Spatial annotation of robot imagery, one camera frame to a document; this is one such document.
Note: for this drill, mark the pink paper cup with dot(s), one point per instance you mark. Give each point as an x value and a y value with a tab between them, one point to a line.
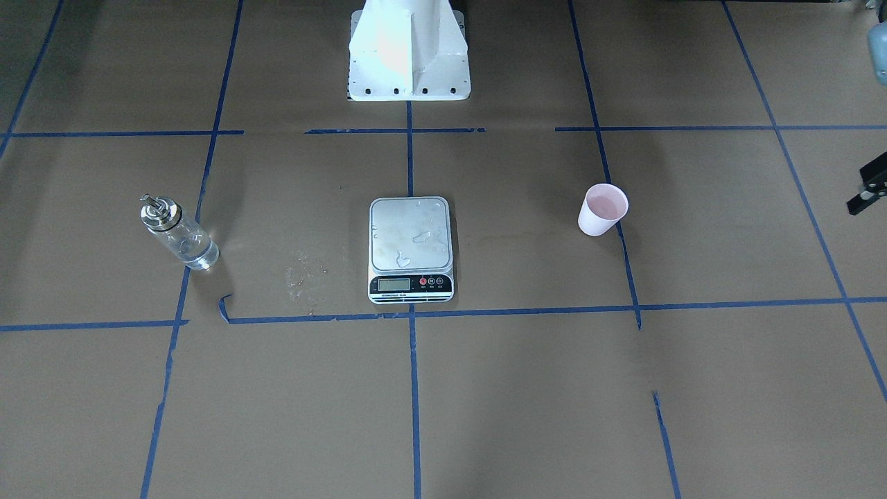
603	206

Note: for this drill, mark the glass sauce bottle metal pourer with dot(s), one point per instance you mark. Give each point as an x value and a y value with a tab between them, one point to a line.
178	232

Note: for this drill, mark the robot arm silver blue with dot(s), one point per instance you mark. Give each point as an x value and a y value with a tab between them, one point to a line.
877	51

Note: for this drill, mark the white digital kitchen scale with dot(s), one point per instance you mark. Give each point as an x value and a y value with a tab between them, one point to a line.
410	251

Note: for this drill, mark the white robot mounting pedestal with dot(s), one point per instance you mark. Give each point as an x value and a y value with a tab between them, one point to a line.
408	51

